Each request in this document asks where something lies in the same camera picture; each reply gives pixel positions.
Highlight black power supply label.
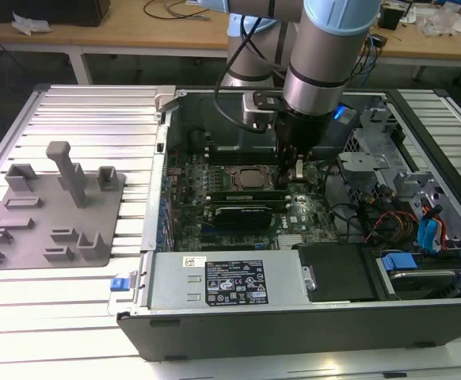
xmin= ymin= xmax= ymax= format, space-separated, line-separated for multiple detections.
xmin=205 ymin=259 xmax=270 ymax=306

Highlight silver board heat sink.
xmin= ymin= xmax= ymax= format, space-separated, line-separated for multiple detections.
xmin=276 ymin=233 xmax=303 ymax=249

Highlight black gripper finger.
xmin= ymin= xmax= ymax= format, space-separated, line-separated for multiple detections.
xmin=275 ymin=146 xmax=295 ymax=189
xmin=292 ymin=154 xmax=308 ymax=182

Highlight black plastic cover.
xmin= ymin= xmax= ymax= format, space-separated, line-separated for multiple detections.
xmin=292 ymin=242 xmax=376 ymax=302

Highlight crumpled white paper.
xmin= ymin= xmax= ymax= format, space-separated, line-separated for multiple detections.
xmin=11 ymin=10 xmax=52 ymax=37

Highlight silver CPU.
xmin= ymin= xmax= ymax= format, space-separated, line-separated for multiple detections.
xmin=240 ymin=169 xmax=270 ymax=188

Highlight hard disk in blue carrier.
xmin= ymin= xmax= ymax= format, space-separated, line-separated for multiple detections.
xmin=375 ymin=253 xmax=461 ymax=300

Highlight grey power supply unit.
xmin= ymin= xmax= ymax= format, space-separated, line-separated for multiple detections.
xmin=147 ymin=252 xmax=315 ymax=310

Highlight clear plastic bags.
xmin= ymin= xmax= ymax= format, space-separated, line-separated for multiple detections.
xmin=415 ymin=6 xmax=461 ymax=40

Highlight coloured wire bundle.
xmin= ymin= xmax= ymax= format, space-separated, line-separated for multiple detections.
xmin=365 ymin=210 xmax=421 ymax=245

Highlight blue flat wires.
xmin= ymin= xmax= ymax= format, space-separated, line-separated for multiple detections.
xmin=421 ymin=202 xmax=448 ymax=255

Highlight grey parts rack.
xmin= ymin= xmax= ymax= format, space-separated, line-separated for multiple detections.
xmin=0 ymin=141 xmax=128 ymax=271

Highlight black camera cable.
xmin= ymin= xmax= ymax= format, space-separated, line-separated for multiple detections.
xmin=213 ymin=13 xmax=283 ymax=134

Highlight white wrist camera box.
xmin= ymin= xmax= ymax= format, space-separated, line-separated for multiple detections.
xmin=241 ymin=90 xmax=285 ymax=133

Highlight metal CPU socket cover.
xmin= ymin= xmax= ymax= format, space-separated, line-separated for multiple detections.
xmin=229 ymin=163 xmax=280 ymax=192

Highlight large black box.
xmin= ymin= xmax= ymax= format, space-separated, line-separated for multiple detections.
xmin=0 ymin=0 xmax=111 ymax=28

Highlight black cylinder capacitor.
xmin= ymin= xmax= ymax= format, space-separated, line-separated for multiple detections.
xmin=188 ymin=127 xmax=208 ymax=154

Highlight small black cube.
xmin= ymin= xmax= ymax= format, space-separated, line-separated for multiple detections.
xmin=379 ymin=6 xmax=406 ymax=30

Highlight open black PC case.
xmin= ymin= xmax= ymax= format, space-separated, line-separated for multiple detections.
xmin=107 ymin=85 xmax=461 ymax=363

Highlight green motherboard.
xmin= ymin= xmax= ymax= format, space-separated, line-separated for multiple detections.
xmin=162 ymin=148 xmax=342 ymax=253

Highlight small grey wrist camera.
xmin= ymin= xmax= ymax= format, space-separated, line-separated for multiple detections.
xmin=333 ymin=104 xmax=357 ymax=124

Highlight black RAM slots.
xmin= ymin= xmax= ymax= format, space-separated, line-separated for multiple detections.
xmin=208 ymin=143 xmax=280 ymax=166

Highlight grey metal drive cage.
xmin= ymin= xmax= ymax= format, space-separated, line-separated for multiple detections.
xmin=336 ymin=107 xmax=446 ymax=209

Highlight black graphics card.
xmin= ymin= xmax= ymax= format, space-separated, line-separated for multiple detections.
xmin=213 ymin=206 xmax=274 ymax=234

